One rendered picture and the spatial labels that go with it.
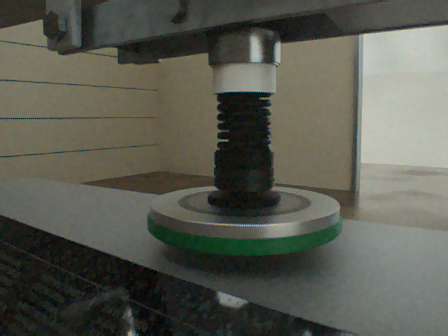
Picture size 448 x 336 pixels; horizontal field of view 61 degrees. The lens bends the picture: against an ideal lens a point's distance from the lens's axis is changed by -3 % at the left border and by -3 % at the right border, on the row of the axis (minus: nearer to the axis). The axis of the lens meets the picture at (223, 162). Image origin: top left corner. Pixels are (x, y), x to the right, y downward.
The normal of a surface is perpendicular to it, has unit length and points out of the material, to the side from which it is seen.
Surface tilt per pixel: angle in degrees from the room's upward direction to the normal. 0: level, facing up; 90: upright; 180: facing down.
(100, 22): 90
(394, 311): 0
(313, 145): 90
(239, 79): 90
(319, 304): 0
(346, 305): 0
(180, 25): 90
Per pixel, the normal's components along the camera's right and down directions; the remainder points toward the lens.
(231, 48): -0.39, 0.10
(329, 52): -0.59, 0.09
